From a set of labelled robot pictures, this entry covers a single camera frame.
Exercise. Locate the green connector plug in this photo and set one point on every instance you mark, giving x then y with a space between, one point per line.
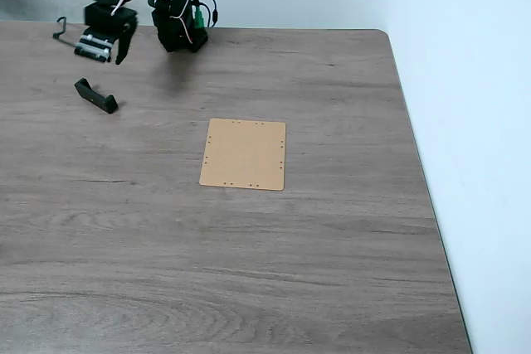
199 20

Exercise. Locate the black block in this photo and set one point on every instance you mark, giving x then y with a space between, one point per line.
95 97

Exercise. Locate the orange board with holes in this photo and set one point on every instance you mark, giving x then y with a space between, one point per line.
245 155

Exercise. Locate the black silver camera box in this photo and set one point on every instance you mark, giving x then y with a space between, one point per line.
93 45

